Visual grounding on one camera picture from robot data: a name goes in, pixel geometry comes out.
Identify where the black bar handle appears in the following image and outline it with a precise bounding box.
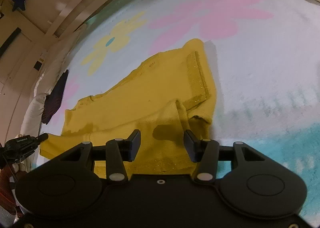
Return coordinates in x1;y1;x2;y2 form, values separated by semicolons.
0;28;22;57

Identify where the floral printed blanket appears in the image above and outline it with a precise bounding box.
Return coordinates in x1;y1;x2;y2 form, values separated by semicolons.
32;0;320;228

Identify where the yellow knit sweater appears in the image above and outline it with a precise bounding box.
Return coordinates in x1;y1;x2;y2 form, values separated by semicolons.
40;39;217;179

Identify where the white pillow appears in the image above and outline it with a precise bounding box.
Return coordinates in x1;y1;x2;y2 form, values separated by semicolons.
20;43;83;141

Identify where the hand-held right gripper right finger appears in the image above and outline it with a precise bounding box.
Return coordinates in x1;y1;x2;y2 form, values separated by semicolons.
183;130;265;184

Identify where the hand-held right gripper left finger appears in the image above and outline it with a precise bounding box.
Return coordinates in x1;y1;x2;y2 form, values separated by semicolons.
59;129;142;184

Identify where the dark cloth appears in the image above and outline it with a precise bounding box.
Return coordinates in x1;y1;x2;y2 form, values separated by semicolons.
41;69;69;125

